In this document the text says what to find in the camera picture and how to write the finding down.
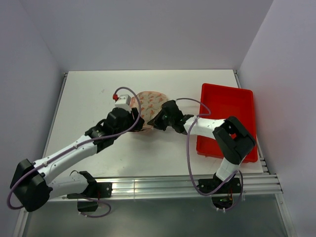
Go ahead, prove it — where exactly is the pink mesh laundry bag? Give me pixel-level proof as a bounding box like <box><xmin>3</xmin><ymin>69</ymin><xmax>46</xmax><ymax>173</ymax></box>
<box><xmin>137</xmin><ymin>91</ymin><xmax>168</xmax><ymax>132</ymax></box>

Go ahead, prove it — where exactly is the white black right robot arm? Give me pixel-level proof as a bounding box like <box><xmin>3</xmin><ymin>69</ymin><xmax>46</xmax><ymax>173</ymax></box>
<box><xmin>148</xmin><ymin>100</ymin><xmax>256</xmax><ymax>193</ymax></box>

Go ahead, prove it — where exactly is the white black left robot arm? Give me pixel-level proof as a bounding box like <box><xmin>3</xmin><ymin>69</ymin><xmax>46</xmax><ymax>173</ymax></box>
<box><xmin>7</xmin><ymin>108</ymin><xmax>144</xmax><ymax>212</ymax></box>

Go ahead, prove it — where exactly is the red plastic tray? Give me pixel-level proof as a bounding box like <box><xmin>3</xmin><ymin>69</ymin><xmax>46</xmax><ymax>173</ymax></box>
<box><xmin>196</xmin><ymin>83</ymin><xmax>258</xmax><ymax>163</ymax></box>

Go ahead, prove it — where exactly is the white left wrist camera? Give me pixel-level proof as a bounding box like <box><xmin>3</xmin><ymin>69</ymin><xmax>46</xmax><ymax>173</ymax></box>
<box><xmin>113</xmin><ymin>94</ymin><xmax>131</xmax><ymax>111</ymax></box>

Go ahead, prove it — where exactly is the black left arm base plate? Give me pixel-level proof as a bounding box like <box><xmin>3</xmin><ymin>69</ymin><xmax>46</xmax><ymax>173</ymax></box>
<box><xmin>67</xmin><ymin>182</ymin><xmax>112</xmax><ymax>218</ymax></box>

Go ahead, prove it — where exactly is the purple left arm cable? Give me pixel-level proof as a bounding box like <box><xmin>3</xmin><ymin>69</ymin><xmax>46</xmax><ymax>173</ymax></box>
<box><xmin>6</xmin><ymin>86</ymin><xmax>142</xmax><ymax>219</ymax></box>

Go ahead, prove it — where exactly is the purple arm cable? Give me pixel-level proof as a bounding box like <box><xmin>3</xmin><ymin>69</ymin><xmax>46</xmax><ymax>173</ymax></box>
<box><xmin>176</xmin><ymin>98</ymin><xmax>245</xmax><ymax>213</ymax></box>
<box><xmin>6</xmin><ymin>86</ymin><xmax>142</xmax><ymax>219</ymax></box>

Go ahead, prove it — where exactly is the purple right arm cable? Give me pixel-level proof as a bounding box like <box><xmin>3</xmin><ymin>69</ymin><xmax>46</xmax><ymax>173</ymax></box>
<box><xmin>176</xmin><ymin>98</ymin><xmax>245</xmax><ymax>213</ymax></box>

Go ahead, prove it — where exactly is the aluminium rail frame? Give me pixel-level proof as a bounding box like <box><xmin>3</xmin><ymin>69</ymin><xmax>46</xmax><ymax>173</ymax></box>
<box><xmin>13</xmin><ymin>70</ymin><xmax>297</xmax><ymax>237</ymax></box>

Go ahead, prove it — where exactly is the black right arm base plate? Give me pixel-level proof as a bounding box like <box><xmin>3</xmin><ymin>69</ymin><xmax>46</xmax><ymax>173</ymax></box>
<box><xmin>197</xmin><ymin>178</ymin><xmax>242</xmax><ymax>194</ymax></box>

